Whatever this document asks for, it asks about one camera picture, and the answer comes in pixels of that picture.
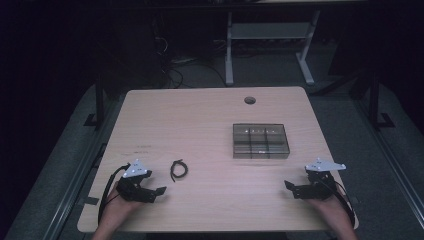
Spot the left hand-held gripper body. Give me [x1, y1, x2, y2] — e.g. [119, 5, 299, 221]
[114, 158, 158, 204]

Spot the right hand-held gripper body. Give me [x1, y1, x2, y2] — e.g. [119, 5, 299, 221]
[298, 157, 347, 201]

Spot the clear plastic compartment box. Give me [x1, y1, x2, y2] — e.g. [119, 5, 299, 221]
[231, 122, 291, 160]

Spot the person's right hand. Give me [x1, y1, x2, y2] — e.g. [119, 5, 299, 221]
[307, 185, 352, 232]

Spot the person's left hand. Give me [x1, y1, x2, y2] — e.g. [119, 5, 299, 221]
[100, 189, 145, 228]

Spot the black metal stand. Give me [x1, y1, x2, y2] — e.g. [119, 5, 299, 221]
[367, 70, 397, 130]
[83, 73, 108, 130]

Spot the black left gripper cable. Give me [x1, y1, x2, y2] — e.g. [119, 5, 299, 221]
[97, 163, 132, 225]

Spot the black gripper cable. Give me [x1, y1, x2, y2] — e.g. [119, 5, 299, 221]
[316, 173, 356, 228]
[97, 163, 132, 225]

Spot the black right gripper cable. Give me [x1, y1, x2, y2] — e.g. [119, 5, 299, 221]
[316, 173, 356, 228]

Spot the metal floor rail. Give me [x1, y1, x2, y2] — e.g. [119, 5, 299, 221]
[352, 98, 424, 223]
[41, 94, 126, 240]

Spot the tangle of floor cables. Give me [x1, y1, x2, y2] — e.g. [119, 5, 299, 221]
[150, 15, 228, 90]

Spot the white metal desk frame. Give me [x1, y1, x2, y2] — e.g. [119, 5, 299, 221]
[224, 9, 322, 87]

